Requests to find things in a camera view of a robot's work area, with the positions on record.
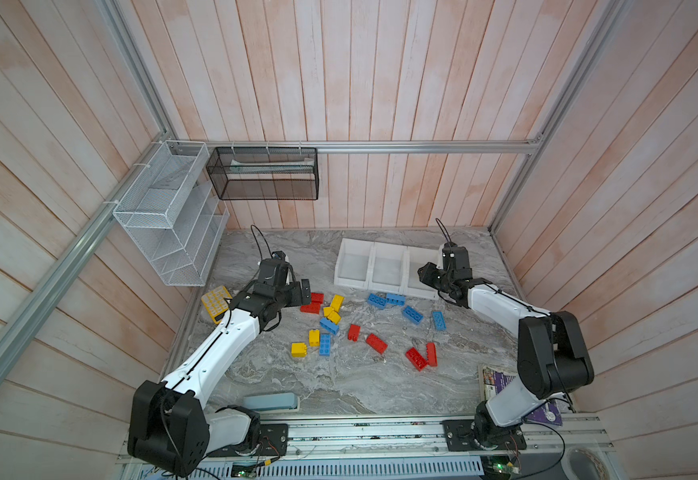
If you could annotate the white wire mesh shelf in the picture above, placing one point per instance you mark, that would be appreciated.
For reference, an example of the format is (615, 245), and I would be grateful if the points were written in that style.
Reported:
(172, 215)

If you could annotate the left white bin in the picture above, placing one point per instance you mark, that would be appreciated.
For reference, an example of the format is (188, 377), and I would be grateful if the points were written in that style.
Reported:
(353, 263)

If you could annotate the red brick lower left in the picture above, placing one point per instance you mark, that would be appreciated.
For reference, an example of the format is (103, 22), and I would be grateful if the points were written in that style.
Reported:
(312, 308)

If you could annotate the blue brick centre right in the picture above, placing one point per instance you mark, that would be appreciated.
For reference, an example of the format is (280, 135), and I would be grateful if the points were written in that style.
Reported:
(412, 315)

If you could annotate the blue brick far right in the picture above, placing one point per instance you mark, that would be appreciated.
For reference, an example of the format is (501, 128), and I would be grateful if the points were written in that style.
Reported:
(438, 321)

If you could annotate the black mesh basket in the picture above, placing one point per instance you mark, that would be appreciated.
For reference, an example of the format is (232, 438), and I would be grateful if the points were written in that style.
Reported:
(265, 173)

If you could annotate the red brick upright right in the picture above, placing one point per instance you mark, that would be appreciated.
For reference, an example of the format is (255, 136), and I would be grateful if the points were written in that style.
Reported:
(431, 353)

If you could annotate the yellow long brick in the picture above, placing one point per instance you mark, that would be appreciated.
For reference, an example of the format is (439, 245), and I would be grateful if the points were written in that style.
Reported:
(337, 302)

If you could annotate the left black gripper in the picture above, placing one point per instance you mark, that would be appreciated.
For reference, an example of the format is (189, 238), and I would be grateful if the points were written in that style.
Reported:
(296, 299)

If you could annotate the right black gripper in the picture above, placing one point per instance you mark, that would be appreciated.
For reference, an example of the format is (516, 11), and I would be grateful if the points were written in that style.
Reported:
(425, 275)

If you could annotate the red brick lower right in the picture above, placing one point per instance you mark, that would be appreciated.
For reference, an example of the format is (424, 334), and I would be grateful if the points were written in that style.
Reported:
(418, 361)

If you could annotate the red brick centre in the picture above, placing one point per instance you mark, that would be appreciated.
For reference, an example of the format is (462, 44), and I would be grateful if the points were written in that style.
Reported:
(376, 343)

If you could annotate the small red brick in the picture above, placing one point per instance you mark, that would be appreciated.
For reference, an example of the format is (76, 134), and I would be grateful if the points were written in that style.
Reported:
(353, 332)

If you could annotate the right white bin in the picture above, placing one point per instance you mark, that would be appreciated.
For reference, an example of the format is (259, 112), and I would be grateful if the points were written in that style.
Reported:
(417, 258)

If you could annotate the blue brick lower left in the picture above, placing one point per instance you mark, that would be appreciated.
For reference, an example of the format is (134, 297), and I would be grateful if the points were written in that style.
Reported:
(325, 345)

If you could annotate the middle white bin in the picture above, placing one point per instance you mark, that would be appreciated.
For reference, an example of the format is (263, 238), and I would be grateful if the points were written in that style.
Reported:
(389, 271)

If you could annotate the yellow calculator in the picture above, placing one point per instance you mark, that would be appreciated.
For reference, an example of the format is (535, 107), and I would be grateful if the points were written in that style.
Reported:
(216, 303)

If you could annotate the blue brick near bins left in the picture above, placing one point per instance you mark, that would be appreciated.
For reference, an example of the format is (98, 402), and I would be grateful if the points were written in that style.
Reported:
(377, 301)

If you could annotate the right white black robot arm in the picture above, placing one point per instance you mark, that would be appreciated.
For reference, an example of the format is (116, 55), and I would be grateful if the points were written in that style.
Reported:
(552, 357)

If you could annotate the purple book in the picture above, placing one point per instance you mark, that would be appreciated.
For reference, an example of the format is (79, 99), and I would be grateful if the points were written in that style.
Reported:
(505, 384)

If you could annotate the light blue case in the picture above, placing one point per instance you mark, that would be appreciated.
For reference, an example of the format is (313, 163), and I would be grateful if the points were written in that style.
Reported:
(284, 401)

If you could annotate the blue brick bins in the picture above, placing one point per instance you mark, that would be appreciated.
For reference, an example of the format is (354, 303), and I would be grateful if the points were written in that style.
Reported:
(395, 299)
(377, 301)

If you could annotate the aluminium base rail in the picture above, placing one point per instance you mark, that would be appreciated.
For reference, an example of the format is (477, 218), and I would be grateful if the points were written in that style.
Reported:
(368, 440)

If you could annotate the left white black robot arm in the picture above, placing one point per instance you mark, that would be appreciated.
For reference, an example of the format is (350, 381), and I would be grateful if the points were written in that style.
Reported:
(169, 427)

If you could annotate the yellow small brick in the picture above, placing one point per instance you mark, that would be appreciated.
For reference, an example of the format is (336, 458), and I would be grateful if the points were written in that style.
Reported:
(331, 315)

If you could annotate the blue brick under yellow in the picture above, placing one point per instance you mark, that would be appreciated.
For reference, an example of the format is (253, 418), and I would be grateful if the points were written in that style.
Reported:
(329, 326)

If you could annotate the white bin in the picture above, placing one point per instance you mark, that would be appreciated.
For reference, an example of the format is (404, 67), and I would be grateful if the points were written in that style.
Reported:
(389, 271)
(353, 263)
(417, 258)

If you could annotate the blue brick near bins right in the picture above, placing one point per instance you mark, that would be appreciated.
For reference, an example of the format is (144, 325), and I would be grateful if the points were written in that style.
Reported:
(395, 299)

